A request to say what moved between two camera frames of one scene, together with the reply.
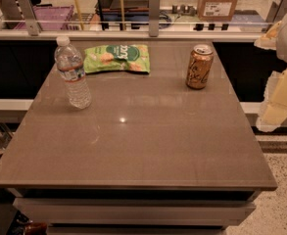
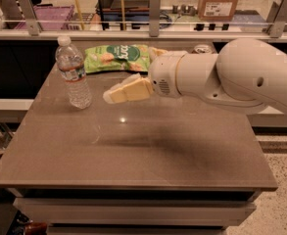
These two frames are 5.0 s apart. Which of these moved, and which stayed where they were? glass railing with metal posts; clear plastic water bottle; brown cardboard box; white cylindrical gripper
Moved: white cylindrical gripper
Stayed: clear plastic water bottle; brown cardboard box; glass railing with metal posts
